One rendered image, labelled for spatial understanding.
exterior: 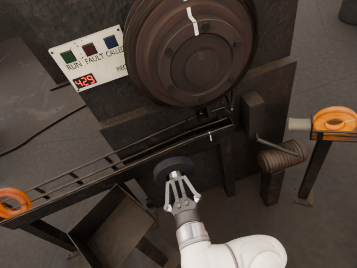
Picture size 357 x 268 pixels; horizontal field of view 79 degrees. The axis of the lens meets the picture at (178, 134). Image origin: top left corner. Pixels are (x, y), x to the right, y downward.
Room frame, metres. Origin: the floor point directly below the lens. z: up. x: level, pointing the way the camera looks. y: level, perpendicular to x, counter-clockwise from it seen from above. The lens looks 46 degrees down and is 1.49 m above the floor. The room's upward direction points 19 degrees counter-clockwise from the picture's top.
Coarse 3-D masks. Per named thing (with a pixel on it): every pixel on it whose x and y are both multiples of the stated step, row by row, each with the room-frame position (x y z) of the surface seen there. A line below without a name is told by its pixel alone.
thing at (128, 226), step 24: (120, 192) 0.57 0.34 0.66; (96, 216) 0.49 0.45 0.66; (120, 216) 0.49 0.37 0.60; (144, 216) 0.45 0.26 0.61; (72, 240) 0.40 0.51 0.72; (96, 240) 0.42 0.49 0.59; (120, 240) 0.39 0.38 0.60; (144, 240) 0.42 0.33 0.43; (96, 264) 0.31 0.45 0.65; (120, 264) 0.30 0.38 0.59; (144, 264) 0.44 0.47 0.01; (168, 264) 0.40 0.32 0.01
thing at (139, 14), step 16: (144, 0) 0.68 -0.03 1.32; (160, 0) 0.68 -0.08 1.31; (240, 0) 0.68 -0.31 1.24; (144, 16) 0.68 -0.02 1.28; (256, 16) 0.68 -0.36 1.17; (128, 32) 0.68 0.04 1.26; (256, 32) 0.68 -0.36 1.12; (128, 48) 0.68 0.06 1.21; (256, 48) 0.68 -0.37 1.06; (128, 64) 0.69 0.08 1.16; (240, 80) 0.68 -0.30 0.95; (144, 96) 0.68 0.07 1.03; (224, 96) 0.68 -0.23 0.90
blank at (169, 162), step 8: (168, 160) 0.46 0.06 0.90; (176, 160) 0.45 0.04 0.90; (184, 160) 0.45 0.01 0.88; (160, 168) 0.45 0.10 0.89; (168, 168) 0.44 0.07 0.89; (176, 168) 0.44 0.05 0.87; (184, 168) 0.44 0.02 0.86; (192, 168) 0.44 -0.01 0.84; (160, 176) 0.44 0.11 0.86; (168, 176) 0.46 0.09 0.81; (192, 176) 0.45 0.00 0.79; (160, 184) 0.44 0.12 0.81; (176, 184) 0.45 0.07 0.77
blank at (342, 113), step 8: (320, 112) 0.55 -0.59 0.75; (328, 112) 0.53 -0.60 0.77; (336, 112) 0.51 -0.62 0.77; (344, 112) 0.50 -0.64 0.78; (352, 112) 0.49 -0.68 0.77; (320, 120) 0.54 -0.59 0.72; (328, 120) 0.52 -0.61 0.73; (344, 120) 0.49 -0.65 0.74; (352, 120) 0.47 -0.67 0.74; (320, 128) 0.53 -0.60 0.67; (328, 128) 0.52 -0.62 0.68; (336, 128) 0.50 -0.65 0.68; (344, 128) 0.48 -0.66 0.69; (352, 128) 0.47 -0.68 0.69; (336, 136) 0.49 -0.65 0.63
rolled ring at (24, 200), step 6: (0, 192) 0.76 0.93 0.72; (6, 192) 0.76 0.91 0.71; (12, 192) 0.76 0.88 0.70; (18, 192) 0.76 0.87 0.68; (18, 198) 0.74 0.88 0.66; (24, 198) 0.74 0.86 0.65; (0, 204) 0.76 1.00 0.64; (24, 204) 0.72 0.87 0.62; (30, 204) 0.74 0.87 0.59; (0, 210) 0.74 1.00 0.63; (6, 210) 0.74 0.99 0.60; (18, 210) 0.74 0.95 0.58; (24, 210) 0.71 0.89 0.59; (6, 216) 0.71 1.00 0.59
